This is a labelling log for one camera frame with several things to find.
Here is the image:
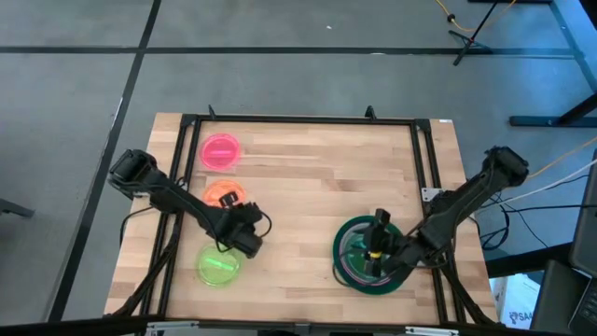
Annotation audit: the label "large dark green plate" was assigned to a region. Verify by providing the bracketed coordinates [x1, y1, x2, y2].
[331, 215, 412, 297]

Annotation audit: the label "small pink translucent plate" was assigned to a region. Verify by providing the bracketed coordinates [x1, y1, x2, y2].
[200, 133, 243, 172]

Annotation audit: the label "magenta plastic plate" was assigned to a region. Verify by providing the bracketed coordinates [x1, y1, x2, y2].
[340, 224, 405, 287]

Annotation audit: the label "yellow-orange cable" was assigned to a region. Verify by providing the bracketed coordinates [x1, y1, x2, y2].
[525, 136, 597, 181]

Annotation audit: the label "small lime translucent plate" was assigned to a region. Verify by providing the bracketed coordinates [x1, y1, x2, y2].
[196, 244, 243, 287]

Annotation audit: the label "grey chair leg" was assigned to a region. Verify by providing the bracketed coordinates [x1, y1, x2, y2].
[0, 198, 36, 219]

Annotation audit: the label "dark grey case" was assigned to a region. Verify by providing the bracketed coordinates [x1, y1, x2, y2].
[530, 259, 597, 336]

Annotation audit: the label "white printed box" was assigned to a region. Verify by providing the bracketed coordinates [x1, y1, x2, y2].
[488, 273, 542, 330]

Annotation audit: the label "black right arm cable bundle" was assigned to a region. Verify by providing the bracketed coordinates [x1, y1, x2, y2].
[427, 260, 496, 326]

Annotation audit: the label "yellow floor cable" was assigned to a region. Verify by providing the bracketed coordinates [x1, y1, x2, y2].
[435, 0, 519, 34]

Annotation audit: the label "white cable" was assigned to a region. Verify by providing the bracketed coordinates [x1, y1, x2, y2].
[474, 160, 597, 207]

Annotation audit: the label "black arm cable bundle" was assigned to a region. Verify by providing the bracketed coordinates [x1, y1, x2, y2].
[110, 204, 184, 319]
[427, 260, 496, 326]

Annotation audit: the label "small teal translucent plate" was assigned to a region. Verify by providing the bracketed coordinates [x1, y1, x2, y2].
[343, 231, 397, 283]

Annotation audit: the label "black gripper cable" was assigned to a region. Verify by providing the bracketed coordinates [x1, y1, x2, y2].
[212, 209, 274, 254]
[331, 260, 366, 288]

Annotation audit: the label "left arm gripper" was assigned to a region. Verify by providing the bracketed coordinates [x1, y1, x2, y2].
[215, 192, 265, 259]

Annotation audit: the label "black floor cables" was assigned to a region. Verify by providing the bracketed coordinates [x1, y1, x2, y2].
[475, 174, 597, 251]

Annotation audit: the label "black metal table frame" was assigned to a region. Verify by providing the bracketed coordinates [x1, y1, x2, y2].
[138, 105, 468, 328]

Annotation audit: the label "silver bar at table edge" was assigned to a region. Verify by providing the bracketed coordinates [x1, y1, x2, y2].
[143, 320, 461, 336]

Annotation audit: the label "black tripod stand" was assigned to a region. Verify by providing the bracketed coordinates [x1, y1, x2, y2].
[448, 0, 500, 67]

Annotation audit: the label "black left arm cable bundle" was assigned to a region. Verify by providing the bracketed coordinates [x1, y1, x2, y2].
[110, 204, 184, 319]

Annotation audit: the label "dark desk frame leg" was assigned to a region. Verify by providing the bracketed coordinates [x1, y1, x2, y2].
[467, 0, 597, 128]

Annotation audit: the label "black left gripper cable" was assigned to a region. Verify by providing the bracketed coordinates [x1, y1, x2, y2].
[212, 209, 274, 254]

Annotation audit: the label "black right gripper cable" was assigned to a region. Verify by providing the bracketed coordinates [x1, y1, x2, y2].
[331, 260, 366, 288]

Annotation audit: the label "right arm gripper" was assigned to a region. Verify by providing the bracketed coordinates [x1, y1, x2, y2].
[360, 208, 421, 279]

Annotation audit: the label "small orange translucent plate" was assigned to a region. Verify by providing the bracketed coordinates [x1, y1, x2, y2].
[201, 179, 247, 210]

